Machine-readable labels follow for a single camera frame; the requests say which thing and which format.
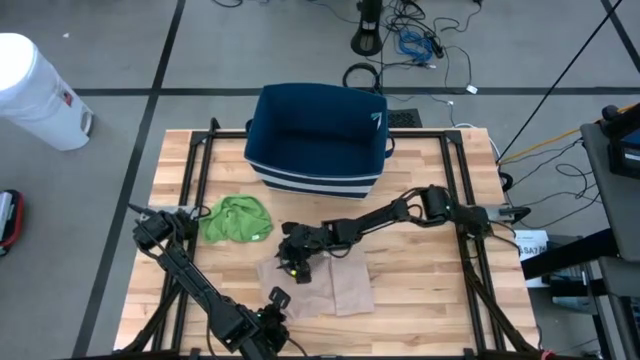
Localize black coiled cable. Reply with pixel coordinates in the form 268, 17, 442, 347
342, 62, 382, 95

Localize white cylindrical trash can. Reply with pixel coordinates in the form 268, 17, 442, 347
0, 32, 95, 152

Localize white paper sign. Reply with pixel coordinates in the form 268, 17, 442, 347
514, 228, 551, 289

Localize black electronic device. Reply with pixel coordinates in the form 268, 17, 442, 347
599, 103, 640, 180

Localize long black slanted cable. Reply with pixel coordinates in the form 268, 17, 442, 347
496, 0, 626, 164

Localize black floor stand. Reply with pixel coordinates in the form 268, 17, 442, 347
349, 0, 385, 57

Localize black floor grate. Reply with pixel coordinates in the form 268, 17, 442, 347
387, 108, 424, 129

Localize blue coiled cable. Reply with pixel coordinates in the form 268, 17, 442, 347
397, 29, 435, 64

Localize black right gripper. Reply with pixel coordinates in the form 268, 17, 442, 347
276, 222, 331, 285

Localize green microfibre towel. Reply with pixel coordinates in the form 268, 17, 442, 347
198, 194, 274, 245

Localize red and black floor device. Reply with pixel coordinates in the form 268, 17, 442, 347
0, 188, 25, 257

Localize grey side cart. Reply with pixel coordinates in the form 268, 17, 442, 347
519, 119, 640, 360

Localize navy white striped fabric basket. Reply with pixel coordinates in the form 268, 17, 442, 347
243, 82, 396, 200

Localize pale pink towel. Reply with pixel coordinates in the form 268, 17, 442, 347
256, 247, 376, 321

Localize yellow cable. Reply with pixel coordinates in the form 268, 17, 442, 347
499, 102, 626, 166

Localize black cable tangle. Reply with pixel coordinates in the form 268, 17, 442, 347
379, 0, 484, 96

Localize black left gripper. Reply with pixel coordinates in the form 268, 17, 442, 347
257, 287, 293, 351

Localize black aluminium table frame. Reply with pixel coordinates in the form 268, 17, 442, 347
113, 117, 544, 360

